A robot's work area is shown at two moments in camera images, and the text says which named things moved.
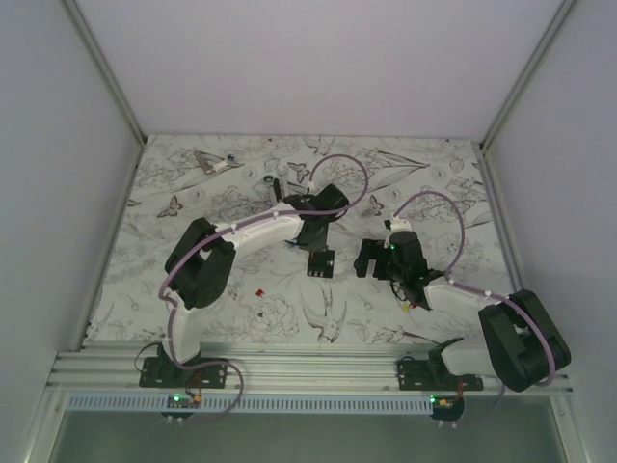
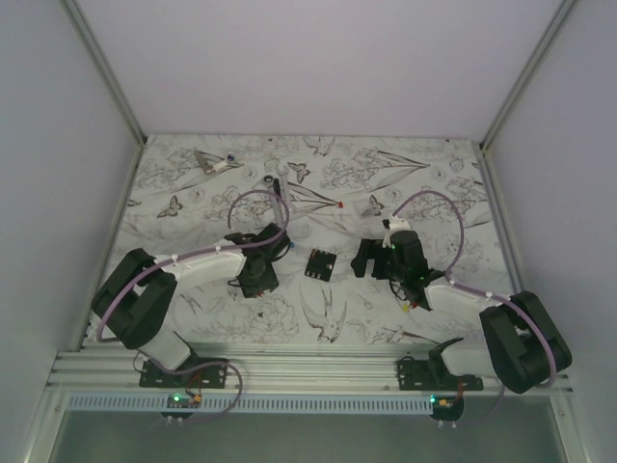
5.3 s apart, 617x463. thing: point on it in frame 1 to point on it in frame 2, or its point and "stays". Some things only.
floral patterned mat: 437,190 stays
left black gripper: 316,246 to 270,282
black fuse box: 321,263 stays
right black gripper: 372,249 stays
